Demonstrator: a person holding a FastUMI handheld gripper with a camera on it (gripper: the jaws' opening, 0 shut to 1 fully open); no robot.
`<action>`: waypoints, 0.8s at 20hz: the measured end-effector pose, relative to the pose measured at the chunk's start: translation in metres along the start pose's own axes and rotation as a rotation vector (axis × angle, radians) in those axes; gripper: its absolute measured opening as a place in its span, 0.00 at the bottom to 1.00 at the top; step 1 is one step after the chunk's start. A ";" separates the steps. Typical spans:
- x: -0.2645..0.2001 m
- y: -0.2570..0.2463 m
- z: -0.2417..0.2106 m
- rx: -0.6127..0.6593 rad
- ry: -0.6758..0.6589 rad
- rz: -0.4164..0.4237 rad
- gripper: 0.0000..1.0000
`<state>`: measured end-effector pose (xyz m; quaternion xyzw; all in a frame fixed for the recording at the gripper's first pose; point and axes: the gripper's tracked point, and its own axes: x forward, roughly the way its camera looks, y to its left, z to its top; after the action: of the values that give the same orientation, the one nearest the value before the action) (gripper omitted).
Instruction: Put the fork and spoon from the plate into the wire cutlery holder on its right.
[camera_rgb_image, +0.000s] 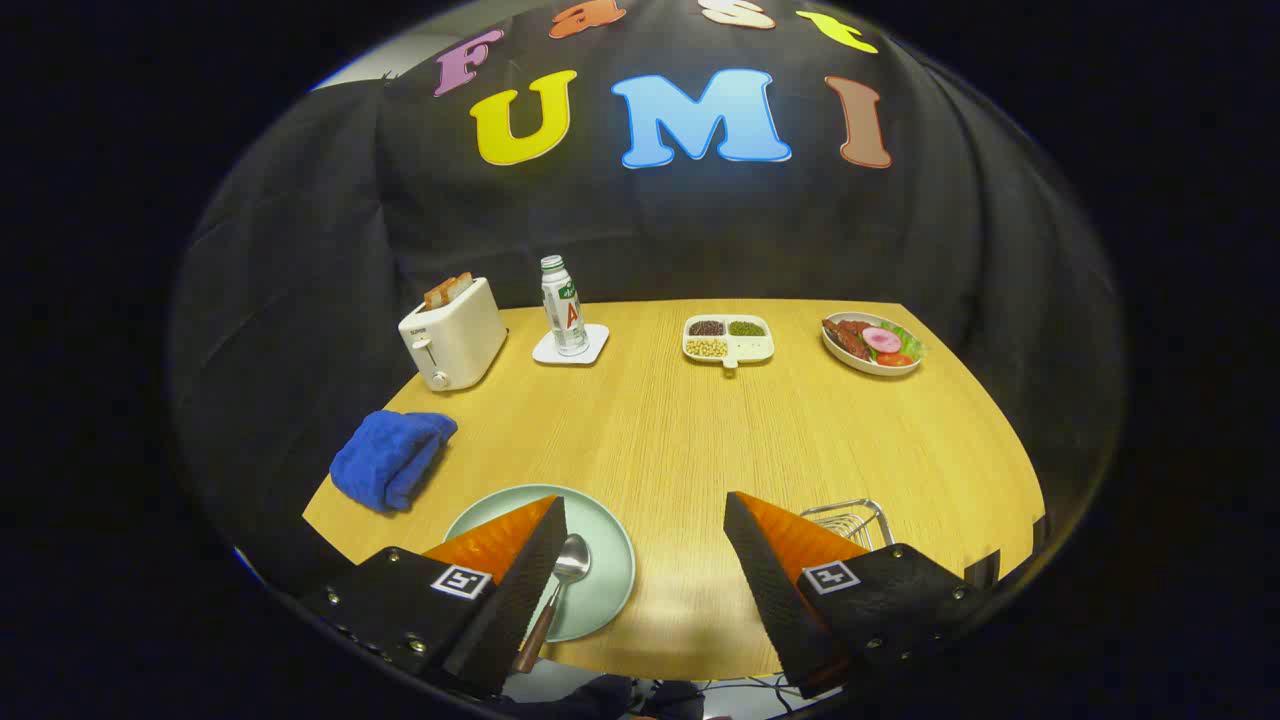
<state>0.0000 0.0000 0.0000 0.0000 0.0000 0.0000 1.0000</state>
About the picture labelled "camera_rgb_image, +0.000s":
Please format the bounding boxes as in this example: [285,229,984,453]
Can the green lettuce leaf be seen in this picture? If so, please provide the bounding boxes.
[880,320,926,363]

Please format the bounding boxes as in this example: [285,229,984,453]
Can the blue folded towel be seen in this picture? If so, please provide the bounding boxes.
[329,409,459,514]

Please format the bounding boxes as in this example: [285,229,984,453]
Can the pale green round plate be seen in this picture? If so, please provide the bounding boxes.
[443,484,637,643]

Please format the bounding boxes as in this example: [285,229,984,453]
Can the black backdrop cloth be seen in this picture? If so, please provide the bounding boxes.
[170,0,1126,601]

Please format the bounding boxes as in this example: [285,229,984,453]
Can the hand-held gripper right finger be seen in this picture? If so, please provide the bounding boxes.
[723,491,986,701]

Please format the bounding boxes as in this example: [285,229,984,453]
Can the plastic drink bottle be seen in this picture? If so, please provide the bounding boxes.
[540,255,589,357]

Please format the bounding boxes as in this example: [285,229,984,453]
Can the metal wire basket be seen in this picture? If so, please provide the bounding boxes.
[800,498,896,553]

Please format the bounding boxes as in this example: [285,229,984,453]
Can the white toaster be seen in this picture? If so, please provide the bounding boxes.
[398,277,509,392]

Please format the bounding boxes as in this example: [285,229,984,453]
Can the white divided dish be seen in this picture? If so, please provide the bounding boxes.
[682,314,776,373]

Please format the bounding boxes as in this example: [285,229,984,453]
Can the brown meat slices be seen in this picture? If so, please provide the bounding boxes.
[823,318,873,361]

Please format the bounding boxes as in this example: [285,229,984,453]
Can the wooden handled metal spoon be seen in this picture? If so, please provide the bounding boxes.
[512,533,593,676]

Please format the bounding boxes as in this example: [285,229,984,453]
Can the white square coaster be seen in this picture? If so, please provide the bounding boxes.
[532,323,610,366]

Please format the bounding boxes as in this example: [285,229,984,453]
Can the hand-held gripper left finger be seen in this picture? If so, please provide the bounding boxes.
[298,495,569,701]

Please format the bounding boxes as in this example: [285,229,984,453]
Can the white oval food plate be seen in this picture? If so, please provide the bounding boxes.
[820,311,926,378]

